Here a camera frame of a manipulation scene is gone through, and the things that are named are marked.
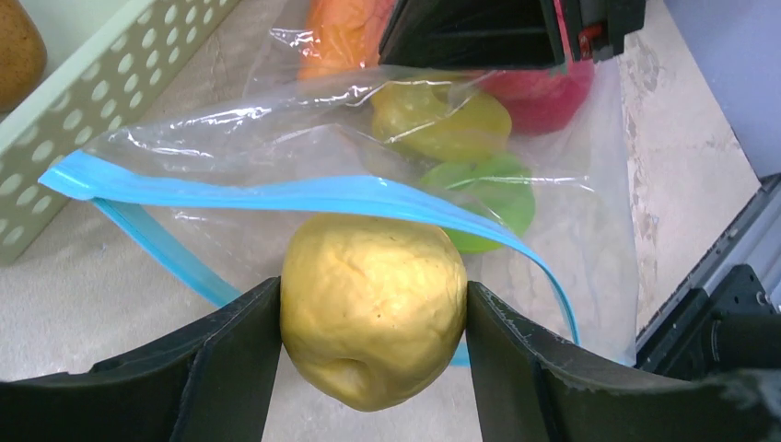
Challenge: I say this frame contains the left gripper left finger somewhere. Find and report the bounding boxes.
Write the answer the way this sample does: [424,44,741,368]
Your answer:
[1,278,281,441]

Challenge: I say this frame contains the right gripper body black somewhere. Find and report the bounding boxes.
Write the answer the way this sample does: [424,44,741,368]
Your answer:
[559,0,647,62]

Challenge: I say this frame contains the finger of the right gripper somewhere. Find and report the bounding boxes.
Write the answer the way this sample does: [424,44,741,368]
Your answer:
[379,0,565,69]

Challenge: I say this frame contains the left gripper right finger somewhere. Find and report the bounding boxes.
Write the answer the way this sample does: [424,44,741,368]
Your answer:
[466,282,780,441]

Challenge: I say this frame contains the clear zip top bag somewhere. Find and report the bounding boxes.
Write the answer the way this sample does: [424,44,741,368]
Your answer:
[40,1,638,366]

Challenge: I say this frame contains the yellow fake lemon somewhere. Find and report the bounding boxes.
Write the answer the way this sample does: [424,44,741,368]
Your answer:
[280,214,467,412]

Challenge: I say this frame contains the brown fake kiwi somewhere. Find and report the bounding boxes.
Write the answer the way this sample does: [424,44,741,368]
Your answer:
[1,0,47,113]

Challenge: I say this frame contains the orange fake carrot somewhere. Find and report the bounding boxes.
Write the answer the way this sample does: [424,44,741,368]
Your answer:
[297,0,394,80]

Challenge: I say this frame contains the yellow fake pepper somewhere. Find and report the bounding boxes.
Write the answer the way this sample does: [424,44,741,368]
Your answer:
[370,76,512,162]

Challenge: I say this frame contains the red fake apple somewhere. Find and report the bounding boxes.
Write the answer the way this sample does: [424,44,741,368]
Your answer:
[478,61,595,135]

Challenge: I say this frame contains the green fake lime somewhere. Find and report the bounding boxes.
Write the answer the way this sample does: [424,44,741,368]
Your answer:
[420,153,536,237]

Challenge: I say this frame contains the green plastic basket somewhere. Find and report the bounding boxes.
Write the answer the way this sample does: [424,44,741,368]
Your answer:
[1,1,236,265]

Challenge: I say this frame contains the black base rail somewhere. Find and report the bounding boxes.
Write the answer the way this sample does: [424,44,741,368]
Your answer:
[635,264,780,381]

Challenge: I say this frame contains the aluminium frame rail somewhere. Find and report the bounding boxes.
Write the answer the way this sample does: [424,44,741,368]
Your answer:
[636,174,780,348]

